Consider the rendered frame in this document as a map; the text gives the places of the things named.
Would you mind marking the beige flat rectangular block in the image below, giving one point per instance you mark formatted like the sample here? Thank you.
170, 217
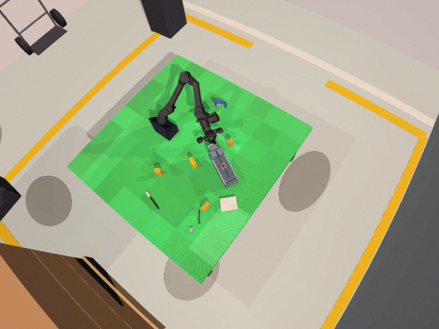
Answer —
228, 204

